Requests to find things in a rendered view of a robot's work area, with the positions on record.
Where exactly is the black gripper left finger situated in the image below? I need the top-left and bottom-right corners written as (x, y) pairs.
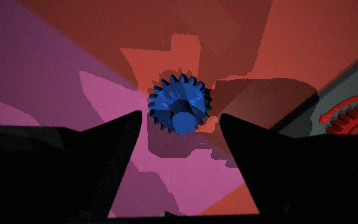
top-left (0, 110), bottom-right (142, 218)

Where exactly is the blue gear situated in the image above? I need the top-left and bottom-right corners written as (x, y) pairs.
top-left (148, 73), bottom-right (212, 135)

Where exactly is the red gear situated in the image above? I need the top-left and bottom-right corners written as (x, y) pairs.
top-left (325, 106), bottom-right (358, 135)

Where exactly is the grey triangular board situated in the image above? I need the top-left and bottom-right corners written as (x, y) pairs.
top-left (272, 63), bottom-right (358, 138)

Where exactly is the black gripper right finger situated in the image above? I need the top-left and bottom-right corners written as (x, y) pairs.
top-left (219, 113), bottom-right (358, 213)

